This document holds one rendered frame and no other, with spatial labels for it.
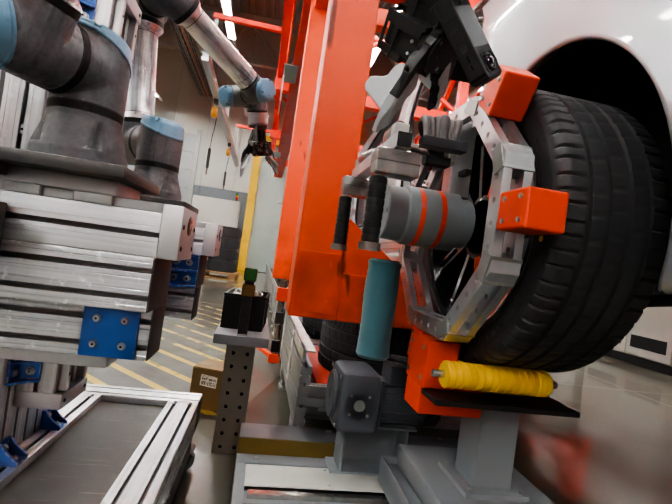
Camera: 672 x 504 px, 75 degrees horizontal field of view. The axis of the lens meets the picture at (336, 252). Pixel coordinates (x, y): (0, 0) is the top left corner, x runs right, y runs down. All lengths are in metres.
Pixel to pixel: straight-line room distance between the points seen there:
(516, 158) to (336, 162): 0.74
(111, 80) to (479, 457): 1.09
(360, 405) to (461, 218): 0.62
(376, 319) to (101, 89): 0.77
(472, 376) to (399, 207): 0.39
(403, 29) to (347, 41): 0.99
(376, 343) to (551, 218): 0.56
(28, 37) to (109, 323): 0.44
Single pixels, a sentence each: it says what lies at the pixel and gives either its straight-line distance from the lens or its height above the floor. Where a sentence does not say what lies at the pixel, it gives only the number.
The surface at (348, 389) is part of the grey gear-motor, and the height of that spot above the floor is 0.36.
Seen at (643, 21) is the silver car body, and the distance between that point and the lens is 1.09.
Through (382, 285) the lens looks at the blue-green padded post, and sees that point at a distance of 1.14.
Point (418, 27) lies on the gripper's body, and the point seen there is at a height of 1.02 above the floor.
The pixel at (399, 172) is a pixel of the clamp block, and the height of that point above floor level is 0.90.
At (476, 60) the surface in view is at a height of 0.98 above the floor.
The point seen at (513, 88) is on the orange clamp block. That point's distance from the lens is 0.98.
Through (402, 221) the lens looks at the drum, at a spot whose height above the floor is 0.83.
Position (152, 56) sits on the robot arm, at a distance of 1.53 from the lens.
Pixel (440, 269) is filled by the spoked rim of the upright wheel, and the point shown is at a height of 0.74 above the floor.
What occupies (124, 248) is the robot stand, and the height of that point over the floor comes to 0.69.
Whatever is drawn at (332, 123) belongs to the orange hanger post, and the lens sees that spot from 1.52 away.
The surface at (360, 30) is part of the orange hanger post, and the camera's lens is 1.65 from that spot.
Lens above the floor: 0.72
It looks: 1 degrees up
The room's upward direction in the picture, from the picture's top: 8 degrees clockwise
